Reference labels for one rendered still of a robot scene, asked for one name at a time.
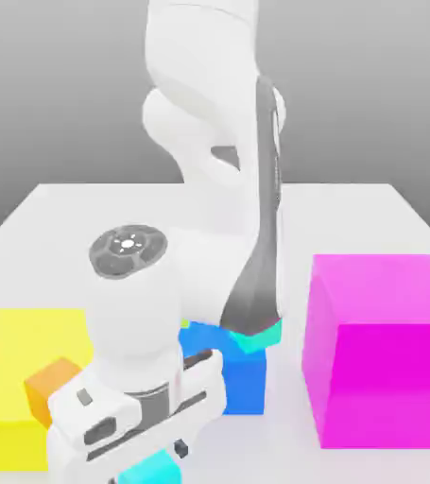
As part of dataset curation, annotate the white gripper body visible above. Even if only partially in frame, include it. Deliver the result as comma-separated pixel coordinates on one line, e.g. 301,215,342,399
45,349,227,484

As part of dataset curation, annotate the small teal cube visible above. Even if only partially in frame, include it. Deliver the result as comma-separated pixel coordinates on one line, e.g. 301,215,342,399
228,317,284,355

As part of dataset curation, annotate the small cyan cube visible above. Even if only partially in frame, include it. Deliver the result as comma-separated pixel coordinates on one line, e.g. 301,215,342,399
117,448,182,484

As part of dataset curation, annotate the small orange cube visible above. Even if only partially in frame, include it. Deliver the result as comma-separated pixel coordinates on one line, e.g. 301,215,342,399
24,356,84,430

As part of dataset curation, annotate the large blue box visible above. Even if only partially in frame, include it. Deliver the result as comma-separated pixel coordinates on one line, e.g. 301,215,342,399
178,320,267,416

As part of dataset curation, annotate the large magenta box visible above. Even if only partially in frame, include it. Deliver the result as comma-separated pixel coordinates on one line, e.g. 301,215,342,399
300,253,430,451

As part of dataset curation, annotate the large yellow box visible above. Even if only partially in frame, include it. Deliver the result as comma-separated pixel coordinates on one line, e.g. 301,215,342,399
0,307,95,474

